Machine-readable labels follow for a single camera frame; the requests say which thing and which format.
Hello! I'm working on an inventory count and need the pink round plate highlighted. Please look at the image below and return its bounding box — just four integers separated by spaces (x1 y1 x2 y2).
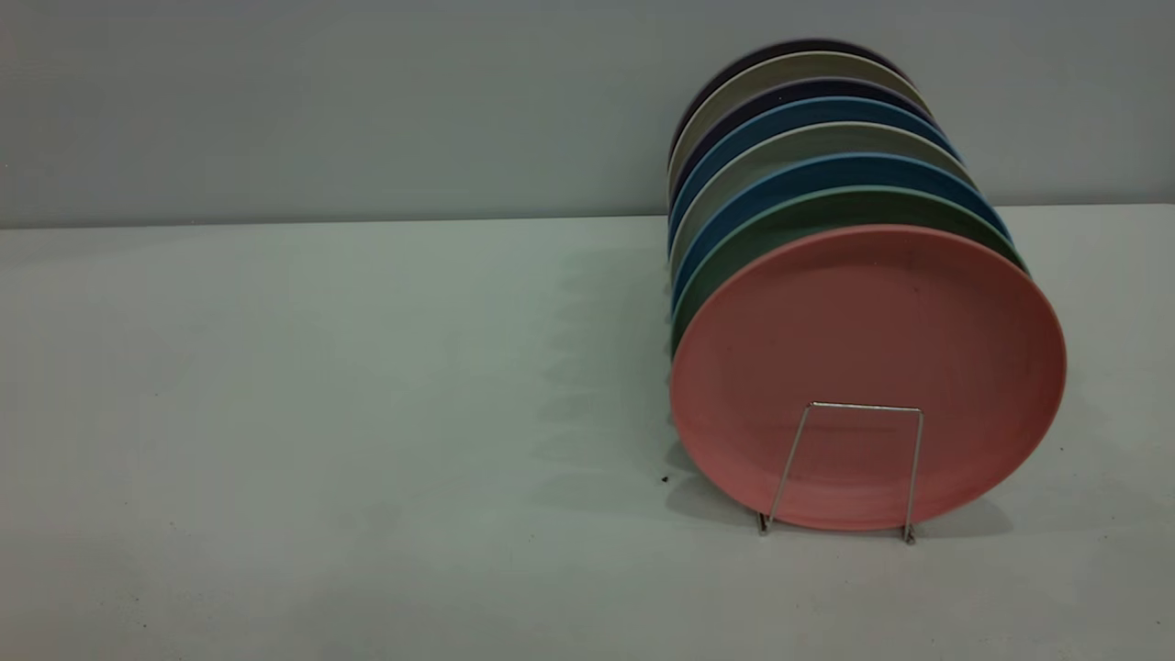
668 225 1069 532

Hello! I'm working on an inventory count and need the green plate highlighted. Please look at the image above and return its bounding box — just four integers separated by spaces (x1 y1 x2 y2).
670 186 1029 354

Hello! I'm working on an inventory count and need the blue plate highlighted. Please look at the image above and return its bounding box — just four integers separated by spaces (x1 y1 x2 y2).
667 95 960 244
670 153 1013 308

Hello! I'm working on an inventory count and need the beige plate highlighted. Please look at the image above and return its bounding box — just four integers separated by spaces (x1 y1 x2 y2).
667 50 935 198
668 121 979 276

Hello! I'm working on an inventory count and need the dark purple plate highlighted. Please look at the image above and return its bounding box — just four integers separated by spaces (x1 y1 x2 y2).
670 37 914 157
670 76 939 207

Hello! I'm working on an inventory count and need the silver wire plate rack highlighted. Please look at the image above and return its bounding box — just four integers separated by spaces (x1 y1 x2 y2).
757 401 923 544

